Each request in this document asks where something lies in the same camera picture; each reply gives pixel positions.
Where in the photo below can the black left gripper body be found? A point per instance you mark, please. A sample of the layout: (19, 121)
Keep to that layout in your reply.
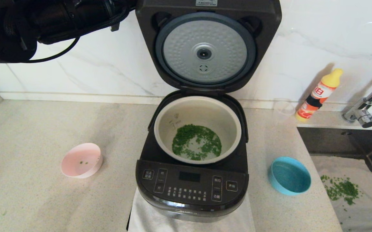
(123, 8)

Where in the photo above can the green chopped scallion pile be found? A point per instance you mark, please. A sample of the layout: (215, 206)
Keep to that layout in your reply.
(186, 133)

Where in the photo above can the pink bowl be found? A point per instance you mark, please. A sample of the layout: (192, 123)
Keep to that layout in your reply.
(76, 167)

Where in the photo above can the blue bowl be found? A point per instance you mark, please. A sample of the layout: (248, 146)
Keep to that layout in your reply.
(290, 177)

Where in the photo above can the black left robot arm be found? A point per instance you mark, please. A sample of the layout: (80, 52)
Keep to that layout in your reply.
(8, 32)

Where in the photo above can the beige inner pot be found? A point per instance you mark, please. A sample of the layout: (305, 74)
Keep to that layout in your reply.
(202, 111)

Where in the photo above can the chopped green vegetable pieces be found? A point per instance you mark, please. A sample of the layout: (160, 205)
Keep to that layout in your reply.
(211, 149)

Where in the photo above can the black rice cooker base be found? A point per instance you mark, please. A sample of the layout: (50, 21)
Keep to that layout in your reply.
(189, 190)

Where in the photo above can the white cloth under cooker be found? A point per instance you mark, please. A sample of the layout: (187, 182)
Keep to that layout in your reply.
(147, 222)

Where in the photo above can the clear glass cup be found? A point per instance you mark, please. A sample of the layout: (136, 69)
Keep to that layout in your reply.
(284, 108)

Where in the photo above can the yellow orange detergent bottle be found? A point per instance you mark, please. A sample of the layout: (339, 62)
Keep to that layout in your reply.
(316, 96)

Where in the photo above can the chrome faucet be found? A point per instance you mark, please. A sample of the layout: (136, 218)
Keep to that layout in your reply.
(359, 113)

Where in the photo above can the green scallion bits on cloth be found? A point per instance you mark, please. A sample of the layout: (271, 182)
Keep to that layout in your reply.
(343, 190)

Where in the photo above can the white cloth in sink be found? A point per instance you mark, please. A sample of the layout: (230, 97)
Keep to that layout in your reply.
(366, 212)

